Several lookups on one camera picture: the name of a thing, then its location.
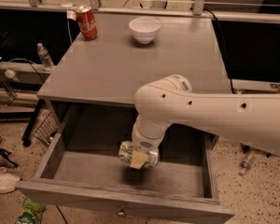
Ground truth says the white bowl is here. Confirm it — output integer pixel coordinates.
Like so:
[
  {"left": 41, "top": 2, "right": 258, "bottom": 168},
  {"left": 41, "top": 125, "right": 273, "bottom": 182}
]
[{"left": 129, "top": 17, "right": 161, "bottom": 44}]

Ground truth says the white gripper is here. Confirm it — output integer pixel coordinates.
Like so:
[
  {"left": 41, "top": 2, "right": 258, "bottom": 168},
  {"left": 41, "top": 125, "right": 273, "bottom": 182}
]
[{"left": 130, "top": 133, "right": 162, "bottom": 169}]

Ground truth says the crushed green 7up can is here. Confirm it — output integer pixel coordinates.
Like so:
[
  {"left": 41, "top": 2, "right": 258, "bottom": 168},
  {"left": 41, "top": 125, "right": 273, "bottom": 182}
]
[{"left": 119, "top": 141, "right": 159, "bottom": 170}]

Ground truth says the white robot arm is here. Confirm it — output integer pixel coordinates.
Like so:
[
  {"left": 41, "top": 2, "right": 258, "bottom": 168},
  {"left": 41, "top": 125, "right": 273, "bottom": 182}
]
[{"left": 132, "top": 75, "right": 280, "bottom": 156}]

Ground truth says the metal drawer knob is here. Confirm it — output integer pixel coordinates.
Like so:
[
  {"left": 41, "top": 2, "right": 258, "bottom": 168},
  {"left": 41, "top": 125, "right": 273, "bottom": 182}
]
[{"left": 117, "top": 206, "right": 126, "bottom": 217}]

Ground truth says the wire mesh basket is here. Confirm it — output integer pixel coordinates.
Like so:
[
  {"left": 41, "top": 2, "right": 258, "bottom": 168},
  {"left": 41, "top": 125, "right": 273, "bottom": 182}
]
[{"left": 34, "top": 113, "right": 58, "bottom": 146}]

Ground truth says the clear water bottle on shelf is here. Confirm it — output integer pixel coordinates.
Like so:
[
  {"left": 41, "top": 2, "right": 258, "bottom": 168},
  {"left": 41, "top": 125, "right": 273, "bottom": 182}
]
[{"left": 37, "top": 43, "right": 54, "bottom": 71}]

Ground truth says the red coca-cola can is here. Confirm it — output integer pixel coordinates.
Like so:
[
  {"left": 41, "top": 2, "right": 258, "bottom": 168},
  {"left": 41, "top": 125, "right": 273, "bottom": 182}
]
[{"left": 76, "top": 5, "right": 97, "bottom": 39}]

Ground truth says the black monitor right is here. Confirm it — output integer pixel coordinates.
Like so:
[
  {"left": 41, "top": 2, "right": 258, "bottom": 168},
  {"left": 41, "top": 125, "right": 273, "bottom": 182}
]
[{"left": 212, "top": 20, "right": 280, "bottom": 82}]

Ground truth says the open grey top drawer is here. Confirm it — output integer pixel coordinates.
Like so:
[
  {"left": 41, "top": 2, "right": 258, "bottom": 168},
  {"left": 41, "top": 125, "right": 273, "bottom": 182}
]
[{"left": 16, "top": 105, "right": 236, "bottom": 224}]

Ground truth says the green chip bag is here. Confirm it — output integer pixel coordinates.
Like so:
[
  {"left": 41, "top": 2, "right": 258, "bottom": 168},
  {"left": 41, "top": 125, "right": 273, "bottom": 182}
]
[{"left": 15, "top": 197, "right": 46, "bottom": 224}]

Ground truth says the clear bottle on floor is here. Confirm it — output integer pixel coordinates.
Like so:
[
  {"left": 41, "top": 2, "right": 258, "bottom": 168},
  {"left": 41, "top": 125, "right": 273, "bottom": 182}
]
[{"left": 239, "top": 152, "right": 254, "bottom": 175}]

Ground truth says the grey cabinet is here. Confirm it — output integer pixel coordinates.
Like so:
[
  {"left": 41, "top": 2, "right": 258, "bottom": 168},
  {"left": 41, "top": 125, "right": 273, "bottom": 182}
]
[{"left": 38, "top": 14, "right": 231, "bottom": 144}]

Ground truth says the black cable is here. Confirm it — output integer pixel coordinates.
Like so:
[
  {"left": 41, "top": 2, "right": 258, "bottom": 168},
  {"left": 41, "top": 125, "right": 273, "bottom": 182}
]
[{"left": 204, "top": 8, "right": 237, "bottom": 95}]

